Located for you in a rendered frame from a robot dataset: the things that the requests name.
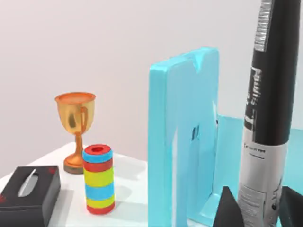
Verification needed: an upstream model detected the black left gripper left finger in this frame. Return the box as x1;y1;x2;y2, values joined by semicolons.
212;186;244;227

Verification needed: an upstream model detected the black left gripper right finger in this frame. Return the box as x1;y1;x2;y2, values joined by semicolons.
278;186;303;227

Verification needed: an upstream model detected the black and silver bottle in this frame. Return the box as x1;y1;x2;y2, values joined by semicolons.
237;0;303;227

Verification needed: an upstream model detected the light blue rack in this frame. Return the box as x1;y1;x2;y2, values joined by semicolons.
147;47;303;227

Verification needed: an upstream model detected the stack of coloured rings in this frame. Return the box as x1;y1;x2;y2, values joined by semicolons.
82;143;116;215

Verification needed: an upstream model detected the gold trophy cup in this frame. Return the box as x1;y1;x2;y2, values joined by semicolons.
54;92;97;175

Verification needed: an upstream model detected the black tissue box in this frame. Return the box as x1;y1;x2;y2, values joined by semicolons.
0;165;61;227

